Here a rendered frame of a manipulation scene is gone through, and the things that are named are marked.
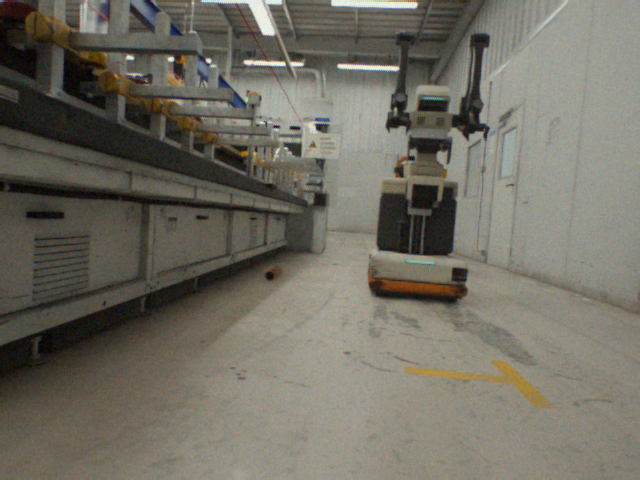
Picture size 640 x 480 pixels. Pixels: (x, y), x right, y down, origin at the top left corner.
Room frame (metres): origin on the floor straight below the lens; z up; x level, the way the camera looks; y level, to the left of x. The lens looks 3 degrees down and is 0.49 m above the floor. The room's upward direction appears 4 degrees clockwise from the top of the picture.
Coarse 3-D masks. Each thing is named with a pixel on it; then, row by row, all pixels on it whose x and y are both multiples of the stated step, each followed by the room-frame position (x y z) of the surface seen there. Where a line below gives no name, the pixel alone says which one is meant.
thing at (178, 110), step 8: (128, 104) 1.45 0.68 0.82; (136, 104) 1.45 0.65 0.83; (144, 104) 1.45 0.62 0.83; (136, 112) 1.46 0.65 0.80; (144, 112) 1.45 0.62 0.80; (176, 112) 1.44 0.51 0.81; (184, 112) 1.43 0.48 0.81; (192, 112) 1.43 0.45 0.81; (200, 112) 1.43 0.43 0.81; (208, 112) 1.43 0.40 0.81; (216, 112) 1.43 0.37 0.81; (224, 112) 1.42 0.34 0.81; (232, 112) 1.42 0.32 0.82; (240, 112) 1.42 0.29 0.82; (248, 112) 1.42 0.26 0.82
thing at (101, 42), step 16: (16, 32) 0.95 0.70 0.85; (80, 32) 0.94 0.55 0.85; (32, 48) 0.97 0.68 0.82; (80, 48) 0.95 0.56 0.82; (96, 48) 0.95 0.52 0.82; (112, 48) 0.94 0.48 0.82; (128, 48) 0.93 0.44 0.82; (144, 48) 0.93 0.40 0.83; (160, 48) 0.92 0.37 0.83; (176, 48) 0.92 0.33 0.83; (192, 48) 0.92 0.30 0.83
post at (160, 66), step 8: (160, 16) 1.40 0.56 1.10; (168, 16) 1.41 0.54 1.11; (160, 24) 1.40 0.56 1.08; (168, 24) 1.42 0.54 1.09; (160, 32) 1.40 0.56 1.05; (168, 32) 1.42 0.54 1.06; (160, 56) 1.40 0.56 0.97; (168, 56) 1.43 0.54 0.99; (160, 64) 1.40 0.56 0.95; (160, 72) 1.40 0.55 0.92; (160, 80) 1.40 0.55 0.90; (152, 120) 1.40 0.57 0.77; (160, 120) 1.40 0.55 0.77; (152, 128) 1.40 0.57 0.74; (160, 128) 1.40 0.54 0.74
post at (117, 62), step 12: (120, 0) 1.15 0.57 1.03; (120, 12) 1.15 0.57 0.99; (120, 24) 1.15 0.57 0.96; (108, 60) 1.15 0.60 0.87; (120, 60) 1.15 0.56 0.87; (120, 72) 1.15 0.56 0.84; (108, 96) 1.15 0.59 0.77; (120, 96) 1.16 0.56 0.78; (108, 108) 1.15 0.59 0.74; (120, 108) 1.16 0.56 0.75
